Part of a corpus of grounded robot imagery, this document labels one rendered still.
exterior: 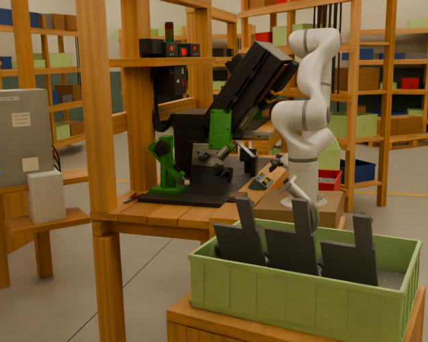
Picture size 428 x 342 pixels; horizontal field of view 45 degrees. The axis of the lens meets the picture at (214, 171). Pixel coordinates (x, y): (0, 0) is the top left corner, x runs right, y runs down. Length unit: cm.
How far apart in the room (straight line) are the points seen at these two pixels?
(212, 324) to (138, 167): 125
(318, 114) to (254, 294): 81
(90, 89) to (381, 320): 146
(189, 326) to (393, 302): 60
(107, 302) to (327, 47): 148
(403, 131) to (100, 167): 786
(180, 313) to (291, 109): 91
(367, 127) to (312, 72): 331
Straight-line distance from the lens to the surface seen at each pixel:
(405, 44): 1160
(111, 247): 237
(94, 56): 223
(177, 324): 163
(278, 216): 210
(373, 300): 142
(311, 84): 212
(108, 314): 252
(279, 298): 150
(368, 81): 540
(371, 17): 1159
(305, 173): 208
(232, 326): 154
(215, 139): 270
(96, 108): 224
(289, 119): 206
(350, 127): 515
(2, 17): 782
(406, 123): 971
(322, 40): 227
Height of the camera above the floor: 154
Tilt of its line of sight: 12 degrees down
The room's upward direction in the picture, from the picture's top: 1 degrees counter-clockwise
